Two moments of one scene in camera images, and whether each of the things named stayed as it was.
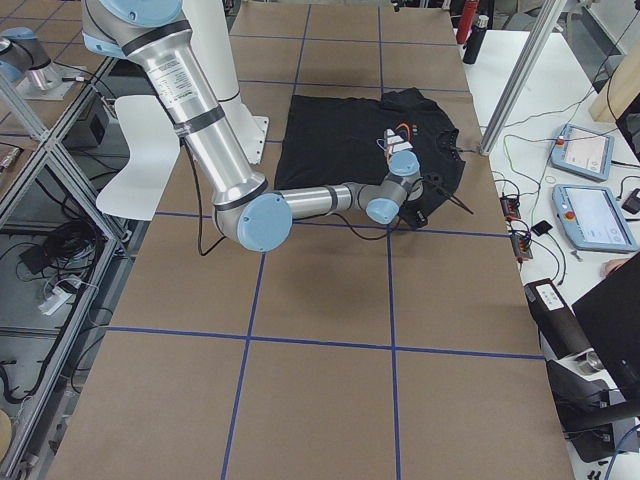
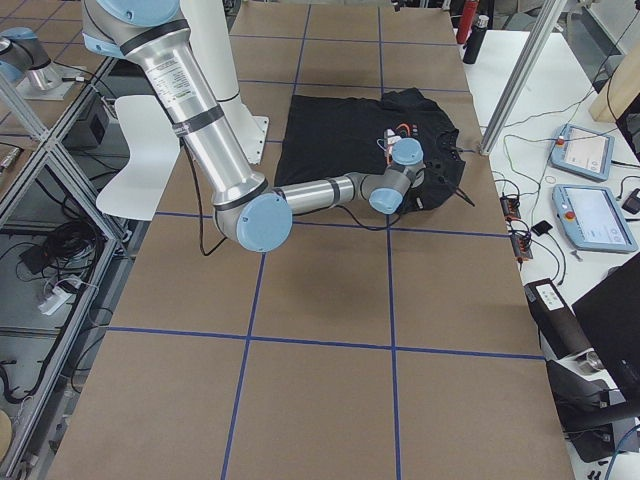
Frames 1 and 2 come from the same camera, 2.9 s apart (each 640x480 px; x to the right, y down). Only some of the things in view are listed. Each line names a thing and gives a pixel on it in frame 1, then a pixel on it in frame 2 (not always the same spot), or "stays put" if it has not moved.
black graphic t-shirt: [334, 140] stays put
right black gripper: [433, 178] -> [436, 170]
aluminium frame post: [523, 73] stays put
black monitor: [609, 317] stays put
